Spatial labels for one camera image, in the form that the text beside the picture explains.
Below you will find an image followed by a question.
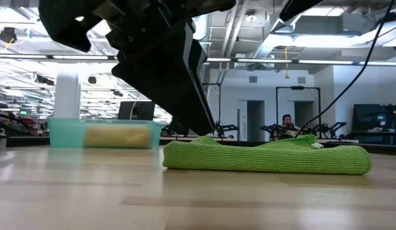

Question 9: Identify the black computer monitor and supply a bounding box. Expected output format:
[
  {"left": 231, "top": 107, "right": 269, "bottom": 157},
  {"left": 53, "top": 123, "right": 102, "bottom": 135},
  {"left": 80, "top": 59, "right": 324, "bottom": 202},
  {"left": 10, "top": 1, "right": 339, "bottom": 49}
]
[{"left": 117, "top": 100, "right": 156, "bottom": 121}]

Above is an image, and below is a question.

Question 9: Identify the green microfiber towel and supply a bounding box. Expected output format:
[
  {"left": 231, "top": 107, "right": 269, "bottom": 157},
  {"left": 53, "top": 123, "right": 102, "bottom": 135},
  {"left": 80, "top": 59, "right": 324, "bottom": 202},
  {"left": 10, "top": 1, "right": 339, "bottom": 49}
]
[{"left": 162, "top": 134, "right": 373, "bottom": 176}]

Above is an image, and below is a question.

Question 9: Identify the silver ventilation duct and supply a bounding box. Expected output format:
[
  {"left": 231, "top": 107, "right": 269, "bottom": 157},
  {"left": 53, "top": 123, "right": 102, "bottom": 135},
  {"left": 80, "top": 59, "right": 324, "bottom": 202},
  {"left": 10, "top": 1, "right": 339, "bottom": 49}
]
[{"left": 248, "top": 19, "right": 301, "bottom": 66}]

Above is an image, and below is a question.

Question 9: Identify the long black arm cable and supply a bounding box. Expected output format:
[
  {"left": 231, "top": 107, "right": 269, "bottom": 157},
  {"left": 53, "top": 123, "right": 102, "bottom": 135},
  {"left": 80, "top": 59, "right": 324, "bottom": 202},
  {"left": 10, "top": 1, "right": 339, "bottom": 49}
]
[{"left": 294, "top": 0, "right": 396, "bottom": 138}]

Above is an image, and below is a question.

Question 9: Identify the teal translucent plastic basket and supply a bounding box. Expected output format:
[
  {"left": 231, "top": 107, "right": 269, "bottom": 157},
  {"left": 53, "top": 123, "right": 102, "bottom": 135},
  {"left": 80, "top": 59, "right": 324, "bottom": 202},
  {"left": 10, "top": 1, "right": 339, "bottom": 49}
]
[{"left": 47, "top": 116, "right": 163, "bottom": 150}]

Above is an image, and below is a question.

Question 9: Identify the black ceiling camera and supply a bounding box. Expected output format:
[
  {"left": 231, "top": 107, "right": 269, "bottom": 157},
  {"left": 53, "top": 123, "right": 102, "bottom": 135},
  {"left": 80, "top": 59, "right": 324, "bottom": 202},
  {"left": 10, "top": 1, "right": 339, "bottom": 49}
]
[{"left": 0, "top": 26, "right": 19, "bottom": 45}]

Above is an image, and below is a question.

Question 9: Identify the orange microfiber towel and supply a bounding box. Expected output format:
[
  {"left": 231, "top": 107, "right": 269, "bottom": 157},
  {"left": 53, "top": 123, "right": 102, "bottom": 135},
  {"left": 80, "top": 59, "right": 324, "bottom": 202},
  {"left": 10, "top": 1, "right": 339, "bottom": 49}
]
[{"left": 82, "top": 125, "right": 153, "bottom": 148}]

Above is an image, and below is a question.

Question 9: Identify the white pillar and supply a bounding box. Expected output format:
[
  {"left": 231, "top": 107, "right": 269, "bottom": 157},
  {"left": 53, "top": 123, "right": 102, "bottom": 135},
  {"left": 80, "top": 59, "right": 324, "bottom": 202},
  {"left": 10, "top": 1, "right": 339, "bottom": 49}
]
[{"left": 53, "top": 70, "right": 82, "bottom": 120}]

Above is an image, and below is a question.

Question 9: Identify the dark doorway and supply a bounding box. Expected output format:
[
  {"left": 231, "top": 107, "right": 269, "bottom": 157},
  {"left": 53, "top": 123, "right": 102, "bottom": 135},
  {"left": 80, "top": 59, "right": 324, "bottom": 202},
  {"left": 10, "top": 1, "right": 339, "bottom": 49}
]
[
  {"left": 294, "top": 100, "right": 314, "bottom": 128},
  {"left": 247, "top": 100, "right": 266, "bottom": 138}
]

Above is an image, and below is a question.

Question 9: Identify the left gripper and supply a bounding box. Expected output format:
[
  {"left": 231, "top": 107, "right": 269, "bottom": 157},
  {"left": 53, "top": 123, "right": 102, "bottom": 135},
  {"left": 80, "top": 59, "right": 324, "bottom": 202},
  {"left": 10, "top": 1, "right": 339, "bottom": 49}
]
[{"left": 92, "top": 0, "right": 238, "bottom": 137}]

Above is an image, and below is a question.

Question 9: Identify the seated person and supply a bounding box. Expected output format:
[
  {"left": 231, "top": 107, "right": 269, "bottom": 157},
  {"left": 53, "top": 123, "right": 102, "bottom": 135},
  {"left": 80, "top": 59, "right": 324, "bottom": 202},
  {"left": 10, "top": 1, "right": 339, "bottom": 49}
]
[{"left": 278, "top": 113, "right": 300, "bottom": 132}]

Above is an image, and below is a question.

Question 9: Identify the rail with LED strips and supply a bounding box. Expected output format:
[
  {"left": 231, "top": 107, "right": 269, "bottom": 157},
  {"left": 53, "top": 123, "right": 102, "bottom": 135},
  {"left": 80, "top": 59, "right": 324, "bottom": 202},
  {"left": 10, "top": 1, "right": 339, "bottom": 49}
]
[{"left": 0, "top": 53, "right": 396, "bottom": 67}]

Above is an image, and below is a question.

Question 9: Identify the dark screen workstation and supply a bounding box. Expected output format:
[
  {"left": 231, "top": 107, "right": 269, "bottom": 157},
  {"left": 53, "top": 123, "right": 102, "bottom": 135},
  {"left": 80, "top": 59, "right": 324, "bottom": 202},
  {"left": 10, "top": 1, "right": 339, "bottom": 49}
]
[{"left": 351, "top": 103, "right": 396, "bottom": 134}]

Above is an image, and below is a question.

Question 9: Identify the black metal gantry frame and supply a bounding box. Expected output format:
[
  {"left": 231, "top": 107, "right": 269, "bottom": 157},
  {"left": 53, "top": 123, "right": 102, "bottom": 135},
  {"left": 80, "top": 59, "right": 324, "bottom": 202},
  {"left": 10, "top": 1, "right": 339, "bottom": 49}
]
[
  {"left": 202, "top": 82, "right": 222, "bottom": 137},
  {"left": 275, "top": 86, "right": 322, "bottom": 138}
]

